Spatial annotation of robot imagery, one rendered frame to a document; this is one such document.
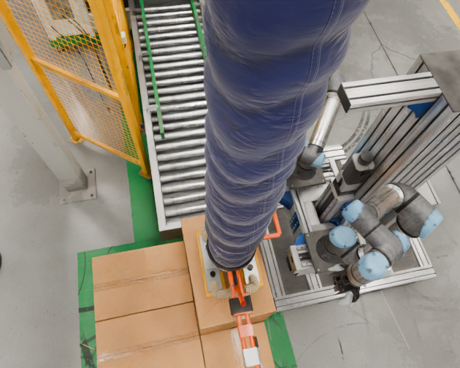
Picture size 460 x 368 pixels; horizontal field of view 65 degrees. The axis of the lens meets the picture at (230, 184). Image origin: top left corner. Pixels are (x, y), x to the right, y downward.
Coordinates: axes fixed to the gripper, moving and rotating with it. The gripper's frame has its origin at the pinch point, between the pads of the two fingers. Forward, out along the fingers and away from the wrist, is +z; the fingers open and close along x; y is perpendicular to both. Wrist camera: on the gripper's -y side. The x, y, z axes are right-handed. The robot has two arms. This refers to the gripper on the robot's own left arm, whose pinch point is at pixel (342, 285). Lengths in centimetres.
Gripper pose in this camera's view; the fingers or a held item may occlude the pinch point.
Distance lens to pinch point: 149.3
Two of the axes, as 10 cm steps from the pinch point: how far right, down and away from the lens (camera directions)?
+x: 2.1, 8.8, -4.3
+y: -9.8, 1.6, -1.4
